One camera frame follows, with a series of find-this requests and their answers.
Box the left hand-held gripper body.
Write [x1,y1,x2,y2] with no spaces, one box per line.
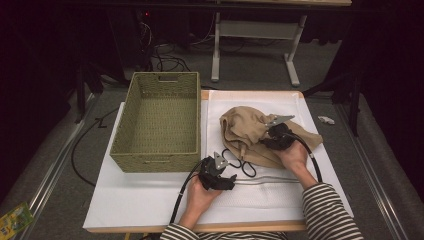
[199,151,230,192]

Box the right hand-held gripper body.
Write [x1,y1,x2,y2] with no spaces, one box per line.
[265,115,296,150]

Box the beige garment with black drawstring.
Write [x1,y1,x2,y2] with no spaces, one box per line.
[219,105,324,178]

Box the green woven basket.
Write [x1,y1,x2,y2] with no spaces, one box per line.
[109,71,202,174]

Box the person's right hand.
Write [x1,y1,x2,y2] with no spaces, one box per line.
[276,141,309,171]

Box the person's left hand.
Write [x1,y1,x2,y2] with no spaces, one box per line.
[186,176,223,214]

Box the person's striped shirt torso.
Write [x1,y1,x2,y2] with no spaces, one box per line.
[199,231,311,240]

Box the white board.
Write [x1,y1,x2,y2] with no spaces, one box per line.
[82,90,354,231]

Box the black stand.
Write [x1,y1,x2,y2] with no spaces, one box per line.
[74,63,104,124]
[303,71,363,138]

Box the white-framed desk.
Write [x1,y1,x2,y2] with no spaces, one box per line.
[210,0,353,88]

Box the green and yellow packet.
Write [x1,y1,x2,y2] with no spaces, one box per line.
[0,202,35,240]

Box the right hand-held gripper black cable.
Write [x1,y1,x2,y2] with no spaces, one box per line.
[283,131,324,184]

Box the hand-held gripper black cable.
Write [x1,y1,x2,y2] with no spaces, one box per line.
[283,131,324,184]
[169,159,204,225]

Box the left hand-held gripper black cable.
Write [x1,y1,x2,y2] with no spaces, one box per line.
[169,159,204,225]

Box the metal floor rail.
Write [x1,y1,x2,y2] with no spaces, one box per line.
[334,103,416,240]
[0,93,101,240]

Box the tangle of black cables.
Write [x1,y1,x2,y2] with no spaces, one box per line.
[136,19,193,73]

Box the black floor cable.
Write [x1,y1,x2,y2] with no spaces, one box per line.
[70,106,121,187]

